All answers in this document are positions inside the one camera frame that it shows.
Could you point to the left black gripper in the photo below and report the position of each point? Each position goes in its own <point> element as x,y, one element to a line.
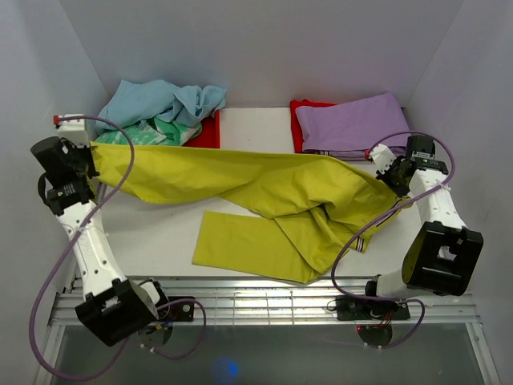
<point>86,151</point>

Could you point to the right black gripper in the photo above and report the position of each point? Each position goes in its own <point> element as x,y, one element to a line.
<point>385,177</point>

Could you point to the yellow-green trousers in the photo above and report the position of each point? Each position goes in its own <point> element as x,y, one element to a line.
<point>303,209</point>

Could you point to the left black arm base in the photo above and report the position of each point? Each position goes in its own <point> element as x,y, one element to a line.
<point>180,309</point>

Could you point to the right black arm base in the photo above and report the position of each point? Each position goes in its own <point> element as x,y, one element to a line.
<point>374,319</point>

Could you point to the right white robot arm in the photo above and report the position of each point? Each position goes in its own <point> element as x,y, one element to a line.
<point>443,256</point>

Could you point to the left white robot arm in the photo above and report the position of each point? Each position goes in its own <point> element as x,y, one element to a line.
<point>113,307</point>

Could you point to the folded purple trousers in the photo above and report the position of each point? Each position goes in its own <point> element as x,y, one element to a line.
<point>348,129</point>

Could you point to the light blue garment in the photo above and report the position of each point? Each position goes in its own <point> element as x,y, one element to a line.
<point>188,105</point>

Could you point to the green white patterned garment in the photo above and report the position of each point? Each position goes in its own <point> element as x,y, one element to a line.
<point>159,132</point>

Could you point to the folded red garment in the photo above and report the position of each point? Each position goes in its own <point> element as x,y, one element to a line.
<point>295,125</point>

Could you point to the red plastic tray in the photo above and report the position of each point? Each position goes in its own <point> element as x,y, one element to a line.
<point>210,134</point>

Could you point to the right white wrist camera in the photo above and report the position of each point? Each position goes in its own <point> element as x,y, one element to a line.
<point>382,157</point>

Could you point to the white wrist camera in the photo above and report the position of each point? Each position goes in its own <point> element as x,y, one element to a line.
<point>73,128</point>
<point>382,157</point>

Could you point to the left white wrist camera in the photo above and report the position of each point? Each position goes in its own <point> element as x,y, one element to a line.
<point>73,128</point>

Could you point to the aluminium rail frame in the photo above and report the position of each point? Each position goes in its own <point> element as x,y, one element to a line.
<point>253,331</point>

